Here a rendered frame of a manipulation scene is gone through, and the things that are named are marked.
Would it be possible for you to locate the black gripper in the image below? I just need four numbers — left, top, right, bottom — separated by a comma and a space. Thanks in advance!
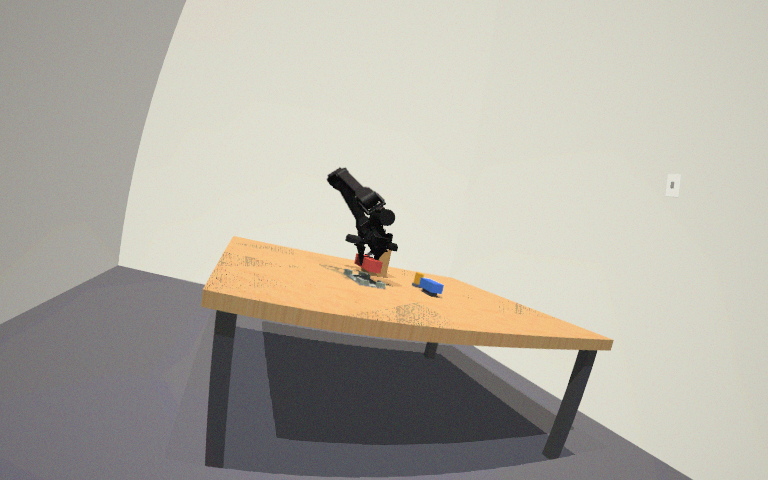
345, 222, 398, 265

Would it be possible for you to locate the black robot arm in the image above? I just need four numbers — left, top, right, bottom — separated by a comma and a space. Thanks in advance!
326, 167, 395, 255

